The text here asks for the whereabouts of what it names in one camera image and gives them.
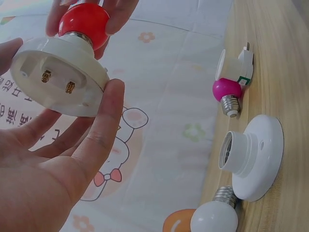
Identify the person's left hand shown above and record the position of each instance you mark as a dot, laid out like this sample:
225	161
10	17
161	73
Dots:
36	183

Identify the person's right hand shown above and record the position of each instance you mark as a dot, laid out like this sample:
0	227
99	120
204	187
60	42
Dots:
123	12

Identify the person's right fingers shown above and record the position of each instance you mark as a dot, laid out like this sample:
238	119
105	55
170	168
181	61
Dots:
122	14

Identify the red light bulb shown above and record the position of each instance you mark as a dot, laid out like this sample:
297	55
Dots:
84	20

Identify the white round lamp holder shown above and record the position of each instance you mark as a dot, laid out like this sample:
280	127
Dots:
60	72
260	154

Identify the pink light bulb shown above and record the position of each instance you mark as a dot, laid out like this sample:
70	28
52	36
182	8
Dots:
225	89

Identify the white light bulb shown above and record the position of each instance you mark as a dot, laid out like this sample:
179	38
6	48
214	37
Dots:
212	215

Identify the white plug adapter with switch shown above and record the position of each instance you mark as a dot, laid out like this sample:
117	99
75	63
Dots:
231	66

